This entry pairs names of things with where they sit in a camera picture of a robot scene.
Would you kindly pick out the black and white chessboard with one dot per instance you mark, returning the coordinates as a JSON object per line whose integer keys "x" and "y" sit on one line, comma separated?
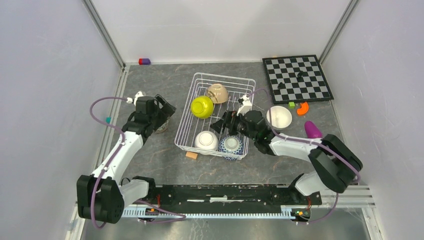
{"x": 312, "y": 87}

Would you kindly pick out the red floral pattern bowl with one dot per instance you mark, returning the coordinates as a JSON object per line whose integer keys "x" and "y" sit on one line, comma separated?
{"x": 163, "y": 127}

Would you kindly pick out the plain white bowl in rack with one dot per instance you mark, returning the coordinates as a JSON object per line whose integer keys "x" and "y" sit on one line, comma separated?
{"x": 206, "y": 140}

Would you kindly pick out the white bowl outside rack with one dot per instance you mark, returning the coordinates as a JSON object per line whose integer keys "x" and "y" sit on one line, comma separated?
{"x": 279, "y": 117}

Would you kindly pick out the yellow-green bowl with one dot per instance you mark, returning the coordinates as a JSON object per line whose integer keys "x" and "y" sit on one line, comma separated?
{"x": 202, "y": 107}

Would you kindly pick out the red and purple block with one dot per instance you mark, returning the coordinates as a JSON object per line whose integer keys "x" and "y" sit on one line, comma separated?
{"x": 144, "y": 61}

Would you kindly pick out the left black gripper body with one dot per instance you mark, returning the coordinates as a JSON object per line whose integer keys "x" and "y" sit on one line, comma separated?
{"x": 157, "y": 118}

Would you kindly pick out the small wooden block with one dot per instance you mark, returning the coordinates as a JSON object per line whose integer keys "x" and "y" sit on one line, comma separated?
{"x": 191, "y": 155}

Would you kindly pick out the black chess piece lower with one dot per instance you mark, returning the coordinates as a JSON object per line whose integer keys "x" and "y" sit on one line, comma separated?
{"x": 281, "y": 85}

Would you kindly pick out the purple plastic scoop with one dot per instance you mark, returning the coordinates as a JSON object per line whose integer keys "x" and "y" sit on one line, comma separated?
{"x": 312, "y": 131}

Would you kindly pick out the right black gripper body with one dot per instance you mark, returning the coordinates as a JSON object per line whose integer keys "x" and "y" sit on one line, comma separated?
{"x": 238, "y": 125}

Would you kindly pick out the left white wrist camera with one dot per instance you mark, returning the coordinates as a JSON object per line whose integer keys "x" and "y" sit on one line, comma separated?
{"x": 133, "y": 100}

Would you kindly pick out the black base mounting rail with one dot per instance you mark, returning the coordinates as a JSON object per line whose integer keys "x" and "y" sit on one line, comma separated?
{"x": 229, "y": 198}

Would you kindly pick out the beige bowl with leaf motif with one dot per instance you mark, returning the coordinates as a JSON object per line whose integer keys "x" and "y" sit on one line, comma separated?
{"x": 217, "y": 93}

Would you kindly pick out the blue patterned bowl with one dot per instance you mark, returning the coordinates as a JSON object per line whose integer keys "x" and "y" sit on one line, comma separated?
{"x": 233, "y": 145}

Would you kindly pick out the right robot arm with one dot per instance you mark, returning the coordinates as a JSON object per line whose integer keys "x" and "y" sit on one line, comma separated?
{"x": 335, "y": 165}

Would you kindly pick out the small green cube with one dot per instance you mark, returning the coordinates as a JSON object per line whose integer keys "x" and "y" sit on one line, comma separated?
{"x": 291, "y": 105}

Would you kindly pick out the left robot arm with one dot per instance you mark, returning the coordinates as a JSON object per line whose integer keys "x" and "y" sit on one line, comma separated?
{"x": 99, "y": 195}

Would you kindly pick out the orange curved toy piece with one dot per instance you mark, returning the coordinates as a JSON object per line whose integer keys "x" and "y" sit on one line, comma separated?
{"x": 303, "y": 109}

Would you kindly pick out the white wire dish rack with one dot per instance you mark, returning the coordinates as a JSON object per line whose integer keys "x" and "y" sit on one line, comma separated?
{"x": 190, "y": 125}

